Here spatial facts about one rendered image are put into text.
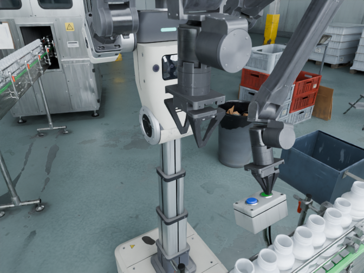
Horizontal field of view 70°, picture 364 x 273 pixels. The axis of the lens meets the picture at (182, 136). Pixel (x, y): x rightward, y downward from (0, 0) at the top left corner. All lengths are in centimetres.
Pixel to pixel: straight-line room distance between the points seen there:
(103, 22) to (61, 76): 338
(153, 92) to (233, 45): 59
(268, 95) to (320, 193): 83
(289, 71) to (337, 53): 728
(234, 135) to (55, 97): 266
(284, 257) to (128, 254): 124
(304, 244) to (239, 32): 49
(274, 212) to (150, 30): 70
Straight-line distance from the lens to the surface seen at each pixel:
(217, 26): 37
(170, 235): 139
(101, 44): 87
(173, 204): 127
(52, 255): 226
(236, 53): 37
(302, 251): 70
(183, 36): 42
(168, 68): 91
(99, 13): 74
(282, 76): 73
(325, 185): 143
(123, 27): 75
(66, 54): 401
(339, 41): 795
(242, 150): 278
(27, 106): 434
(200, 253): 174
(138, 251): 177
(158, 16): 96
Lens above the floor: 163
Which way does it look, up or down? 28 degrees down
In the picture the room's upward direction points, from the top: straight up
